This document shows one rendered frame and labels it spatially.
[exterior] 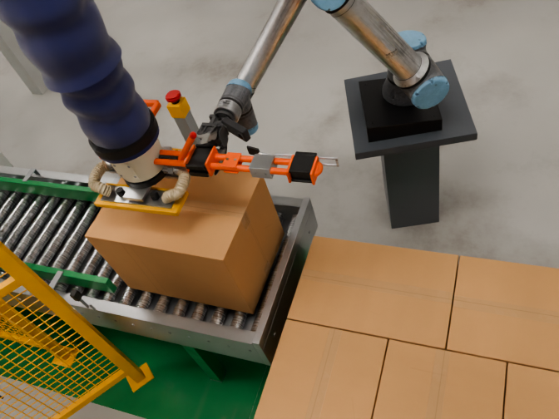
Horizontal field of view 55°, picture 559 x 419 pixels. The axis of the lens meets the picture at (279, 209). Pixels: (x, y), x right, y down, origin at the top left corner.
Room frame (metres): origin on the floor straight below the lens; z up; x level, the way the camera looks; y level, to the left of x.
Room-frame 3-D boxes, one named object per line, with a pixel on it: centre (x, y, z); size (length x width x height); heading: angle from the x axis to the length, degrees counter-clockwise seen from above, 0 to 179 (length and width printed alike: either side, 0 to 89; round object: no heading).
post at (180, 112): (1.98, 0.26, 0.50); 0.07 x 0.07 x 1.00; 56
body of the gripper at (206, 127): (1.44, 0.11, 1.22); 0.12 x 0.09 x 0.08; 147
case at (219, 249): (1.44, 0.37, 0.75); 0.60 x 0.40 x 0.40; 56
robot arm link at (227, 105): (1.50, 0.06, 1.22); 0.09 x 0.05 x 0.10; 57
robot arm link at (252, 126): (1.59, 0.01, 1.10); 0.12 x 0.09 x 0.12; 177
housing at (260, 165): (1.20, 0.00, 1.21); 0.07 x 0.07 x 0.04; 57
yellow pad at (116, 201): (1.38, 0.44, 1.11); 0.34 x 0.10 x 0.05; 57
